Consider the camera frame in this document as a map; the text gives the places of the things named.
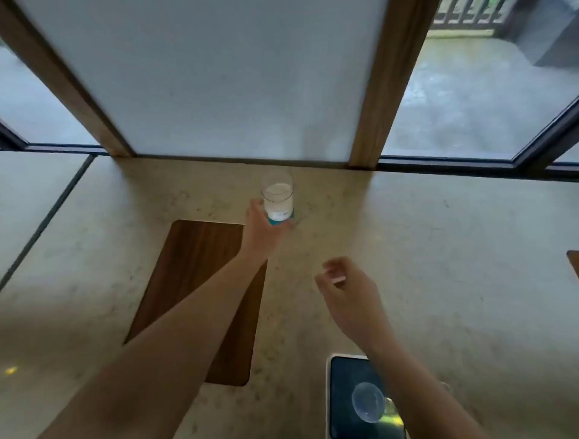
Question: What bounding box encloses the dark balcony railing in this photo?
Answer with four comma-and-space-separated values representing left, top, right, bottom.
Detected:
430, 0, 516, 30

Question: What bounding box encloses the person's right hand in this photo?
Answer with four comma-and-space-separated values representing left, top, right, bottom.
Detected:
314, 256, 391, 350

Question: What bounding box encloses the person's left hand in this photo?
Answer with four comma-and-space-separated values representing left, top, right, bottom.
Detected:
240, 198, 296, 264

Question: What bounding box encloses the dark metal window frame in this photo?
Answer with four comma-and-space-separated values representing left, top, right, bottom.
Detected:
0, 97, 579, 182

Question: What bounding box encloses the clear glass of milk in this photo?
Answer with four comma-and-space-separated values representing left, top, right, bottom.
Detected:
261, 169, 295, 222

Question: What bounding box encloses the person's left forearm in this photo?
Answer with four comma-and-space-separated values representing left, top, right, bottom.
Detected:
38, 252, 268, 439

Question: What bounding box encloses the person's right forearm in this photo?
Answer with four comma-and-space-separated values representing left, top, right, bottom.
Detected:
362, 327, 487, 439

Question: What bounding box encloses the wooden window post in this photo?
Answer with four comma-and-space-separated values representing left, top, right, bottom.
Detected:
348, 0, 441, 170
0, 0, 135, 158

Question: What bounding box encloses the frosted glass panel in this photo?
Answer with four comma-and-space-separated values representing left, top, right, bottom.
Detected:
16, 0, 390, 163

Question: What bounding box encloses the white-edged tablet with dark screen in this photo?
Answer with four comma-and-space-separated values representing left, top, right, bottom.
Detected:
326, 354, 410, 439

